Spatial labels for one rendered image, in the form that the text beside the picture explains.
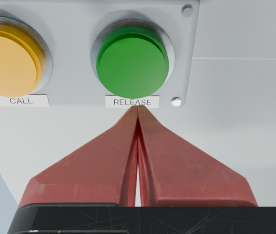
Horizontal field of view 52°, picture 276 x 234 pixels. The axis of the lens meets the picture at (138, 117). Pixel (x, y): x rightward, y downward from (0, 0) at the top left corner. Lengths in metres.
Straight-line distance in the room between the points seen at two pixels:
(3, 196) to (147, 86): 1.85
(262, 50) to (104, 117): 0.17
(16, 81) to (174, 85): 0.09
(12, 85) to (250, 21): 0.20
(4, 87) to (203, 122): 0.22
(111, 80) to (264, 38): 0.17
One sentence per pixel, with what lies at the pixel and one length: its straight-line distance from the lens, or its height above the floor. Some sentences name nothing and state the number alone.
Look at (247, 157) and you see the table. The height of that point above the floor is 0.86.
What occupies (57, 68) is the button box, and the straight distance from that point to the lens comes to 0.17.
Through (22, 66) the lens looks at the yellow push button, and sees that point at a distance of 0.16.
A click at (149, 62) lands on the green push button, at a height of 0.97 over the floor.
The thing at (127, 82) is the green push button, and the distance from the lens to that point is 0.16.
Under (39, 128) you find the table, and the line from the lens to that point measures 0.34.
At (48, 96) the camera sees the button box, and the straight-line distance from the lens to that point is 0.19.
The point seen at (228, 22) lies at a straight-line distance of 0.28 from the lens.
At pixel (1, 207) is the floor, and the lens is 2.07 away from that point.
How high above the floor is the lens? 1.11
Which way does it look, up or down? 53 degrees down
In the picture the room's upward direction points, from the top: 179 degrees clockwise
